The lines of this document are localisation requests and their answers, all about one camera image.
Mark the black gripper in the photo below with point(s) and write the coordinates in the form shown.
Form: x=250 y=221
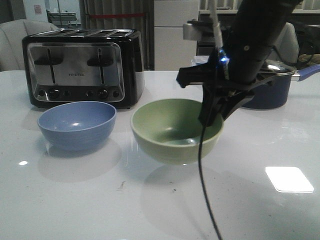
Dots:
x=214 y=78

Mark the green bowl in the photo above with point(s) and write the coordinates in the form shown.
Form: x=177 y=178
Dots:
x=169 y=131

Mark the blue bowl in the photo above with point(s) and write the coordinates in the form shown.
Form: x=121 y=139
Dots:
x=78 y=126

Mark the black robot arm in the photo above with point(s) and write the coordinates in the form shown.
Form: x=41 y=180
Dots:
x=232 y=71

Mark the clear plastic food container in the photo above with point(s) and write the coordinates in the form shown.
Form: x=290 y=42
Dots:
x=199 y=60

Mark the dark blue saucepan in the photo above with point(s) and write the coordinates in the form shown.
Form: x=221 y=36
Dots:
x=274 y=94

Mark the glass pot lid blue knob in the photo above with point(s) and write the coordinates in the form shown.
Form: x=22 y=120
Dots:
x=277 y=68

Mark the white cabinet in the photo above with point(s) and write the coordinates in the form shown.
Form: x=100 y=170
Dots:
x=171 y=50

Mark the grey chair right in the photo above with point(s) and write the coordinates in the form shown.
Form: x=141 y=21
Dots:
x=286 y=48

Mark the grey chair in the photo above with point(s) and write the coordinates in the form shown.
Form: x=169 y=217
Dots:
x=11 y=35
x=286 y=48

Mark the black and chrome toaster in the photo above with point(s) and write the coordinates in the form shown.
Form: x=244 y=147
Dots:
x=71 y=65

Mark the grey chair left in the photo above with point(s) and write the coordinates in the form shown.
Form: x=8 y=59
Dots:
x=11 y=35

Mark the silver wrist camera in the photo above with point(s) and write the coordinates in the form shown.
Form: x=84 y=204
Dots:
x=202 y=31

